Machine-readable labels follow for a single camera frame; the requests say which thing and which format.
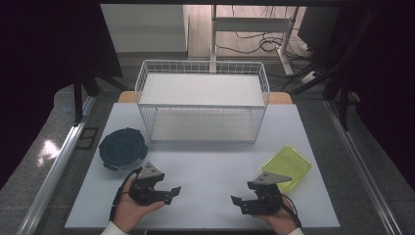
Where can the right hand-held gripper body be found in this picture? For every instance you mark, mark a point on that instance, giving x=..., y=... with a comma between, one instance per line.
x=269, y=199

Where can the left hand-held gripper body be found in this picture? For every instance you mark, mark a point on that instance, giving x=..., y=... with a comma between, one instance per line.
x=145, y=191

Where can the round dark blue lidded container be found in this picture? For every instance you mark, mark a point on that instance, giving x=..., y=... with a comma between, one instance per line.
x=123, y=148

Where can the person's right hand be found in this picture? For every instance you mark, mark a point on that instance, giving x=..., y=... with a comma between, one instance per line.
x=282, y=222

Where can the person's left hand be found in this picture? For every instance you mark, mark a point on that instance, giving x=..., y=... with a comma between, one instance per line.
x=129, y=212

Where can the green square plastic container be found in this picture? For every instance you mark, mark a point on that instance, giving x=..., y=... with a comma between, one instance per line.
x=288, y=163

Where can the wooden table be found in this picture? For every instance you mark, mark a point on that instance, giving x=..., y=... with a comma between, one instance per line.
x=125, y=97

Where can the black tripod stand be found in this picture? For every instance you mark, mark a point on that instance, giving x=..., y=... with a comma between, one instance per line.
x=78, y=98
x=343, y=104

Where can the white power strip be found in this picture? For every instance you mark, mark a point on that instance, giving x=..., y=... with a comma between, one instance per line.
x=309, y=77

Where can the white cabinet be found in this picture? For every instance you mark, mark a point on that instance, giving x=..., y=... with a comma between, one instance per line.
x=143, y=29

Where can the aluminium rail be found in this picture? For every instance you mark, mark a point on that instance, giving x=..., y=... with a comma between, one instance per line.
x=362, y=169
x=54, y=173

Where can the white desk frame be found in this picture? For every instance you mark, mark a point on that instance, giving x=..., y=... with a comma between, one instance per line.
x=251, y=24

